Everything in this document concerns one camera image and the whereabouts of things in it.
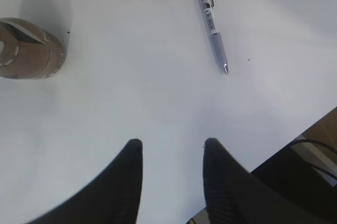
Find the white grey-grip pen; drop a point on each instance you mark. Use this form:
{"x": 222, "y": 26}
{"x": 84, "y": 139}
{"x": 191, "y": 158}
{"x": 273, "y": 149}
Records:
{"x": 207, "y": 9}

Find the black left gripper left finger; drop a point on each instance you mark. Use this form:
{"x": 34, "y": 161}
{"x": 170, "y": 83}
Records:
{"x": 112, "y": 197}

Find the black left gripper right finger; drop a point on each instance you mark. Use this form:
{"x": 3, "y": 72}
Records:
{"x": 233, "y": 195}

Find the brown coffee bottle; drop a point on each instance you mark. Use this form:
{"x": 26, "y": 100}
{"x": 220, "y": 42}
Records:
{"x": 29, "y": 52}

